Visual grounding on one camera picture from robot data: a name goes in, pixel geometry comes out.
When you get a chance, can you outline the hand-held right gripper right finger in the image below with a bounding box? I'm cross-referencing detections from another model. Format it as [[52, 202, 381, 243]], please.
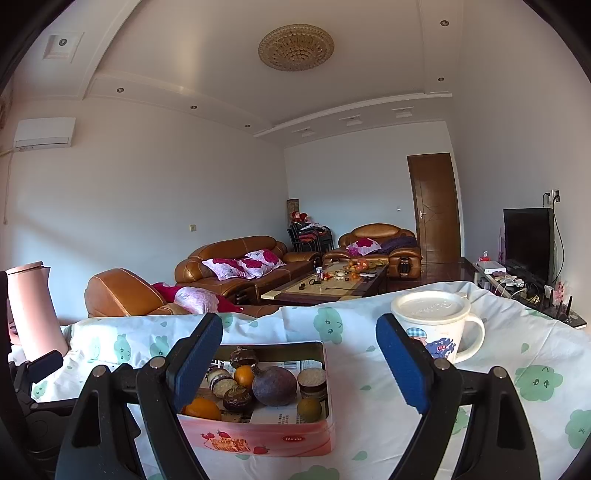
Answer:
[[375, 314, 542, 480]]

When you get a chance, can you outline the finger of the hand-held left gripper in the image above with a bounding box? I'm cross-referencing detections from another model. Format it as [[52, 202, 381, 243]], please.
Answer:
[[16, 349, 64, 387]]

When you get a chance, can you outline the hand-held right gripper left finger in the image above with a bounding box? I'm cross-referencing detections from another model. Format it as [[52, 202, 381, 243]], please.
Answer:
[[54, 312, 223, 480]]

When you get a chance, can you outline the dark brown round fruit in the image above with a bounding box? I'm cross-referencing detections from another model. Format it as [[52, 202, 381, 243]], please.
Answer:
[[230, 346, 259, 368], [223, 384, 254, 412]]

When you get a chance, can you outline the purple passion fruit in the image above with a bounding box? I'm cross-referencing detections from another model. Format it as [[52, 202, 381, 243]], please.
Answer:
[[252, 363, 297, 407]]

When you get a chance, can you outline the cut brown fruit half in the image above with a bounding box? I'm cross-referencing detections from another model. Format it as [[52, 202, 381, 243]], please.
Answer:
[[297, 367, 328, 400]]

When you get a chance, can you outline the tan round fruit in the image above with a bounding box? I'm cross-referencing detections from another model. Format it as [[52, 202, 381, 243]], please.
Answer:
[[297, 397, 322, 422]]

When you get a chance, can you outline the white cartoon print mug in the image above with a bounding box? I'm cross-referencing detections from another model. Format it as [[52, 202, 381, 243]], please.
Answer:
[[390, 291, 486, 366]]

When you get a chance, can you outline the pink electric kettle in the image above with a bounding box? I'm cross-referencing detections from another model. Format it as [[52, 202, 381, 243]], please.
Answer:
[[6, 261, 70, 361]]

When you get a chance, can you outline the pale pink floral pillow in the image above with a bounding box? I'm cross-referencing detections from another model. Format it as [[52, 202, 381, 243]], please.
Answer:
[[174, 286, 219, 315]]

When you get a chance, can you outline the brown leather three-seat sofa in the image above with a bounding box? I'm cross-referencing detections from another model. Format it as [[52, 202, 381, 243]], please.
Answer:
[[174, 235, 324, 305]]

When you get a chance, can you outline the brown leather armchair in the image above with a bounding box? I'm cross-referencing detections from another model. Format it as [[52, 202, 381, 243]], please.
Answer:
[[322, 223, 423, 279], [84, 268, 191, 318]]

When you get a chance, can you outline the white magenta floral pillow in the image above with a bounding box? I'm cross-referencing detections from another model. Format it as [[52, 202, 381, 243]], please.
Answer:
[[202, 257, 246, 281], [245, 248, 285, 270], [346, 238, 383, 257], [236, 257, 269, 278]]

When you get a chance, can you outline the white green print tablecloth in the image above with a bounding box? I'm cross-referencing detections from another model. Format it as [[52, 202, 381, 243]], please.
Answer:
[[9, 279, 591, 480]]

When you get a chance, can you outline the wooden coffee table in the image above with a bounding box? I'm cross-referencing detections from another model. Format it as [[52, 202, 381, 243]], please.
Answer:
[[260, 260, 389, 306]]

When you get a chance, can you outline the purple blanket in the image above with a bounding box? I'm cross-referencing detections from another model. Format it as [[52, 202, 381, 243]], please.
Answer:
[[379, 235, 417, 254]]

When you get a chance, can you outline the dark television stand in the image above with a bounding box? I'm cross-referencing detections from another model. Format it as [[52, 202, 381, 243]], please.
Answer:
[[471, 258, 591, 331]]

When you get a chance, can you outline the stack of dark chairs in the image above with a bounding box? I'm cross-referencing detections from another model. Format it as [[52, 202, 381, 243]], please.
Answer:
[[287, 220, 334, 254]]

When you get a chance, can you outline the brown wooden door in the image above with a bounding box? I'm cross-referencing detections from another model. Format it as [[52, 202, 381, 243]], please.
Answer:
[[406, 152, 463, 267]]

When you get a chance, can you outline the black wifi router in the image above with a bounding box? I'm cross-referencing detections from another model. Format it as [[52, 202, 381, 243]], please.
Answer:
[[544, 283, 576, 320]]

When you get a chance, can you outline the black television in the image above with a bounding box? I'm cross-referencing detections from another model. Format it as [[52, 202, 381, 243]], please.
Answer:
[[503, 208, 556, 288]]

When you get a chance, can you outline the round crystal ceiling lamp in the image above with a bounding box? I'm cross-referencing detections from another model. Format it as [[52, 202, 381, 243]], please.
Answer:
[[257, 25, 335, 73]]

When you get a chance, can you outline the white wall air conditioner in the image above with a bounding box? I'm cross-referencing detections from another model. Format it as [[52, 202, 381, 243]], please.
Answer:
[[13, 117, 77, 150]]

